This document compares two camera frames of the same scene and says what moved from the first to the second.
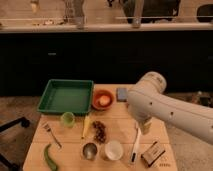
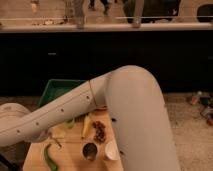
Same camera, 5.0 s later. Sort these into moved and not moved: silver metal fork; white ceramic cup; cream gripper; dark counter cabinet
Moved: cream gripper
Not moved: dark counter cabinet; silver metal fork; white ceramic cup
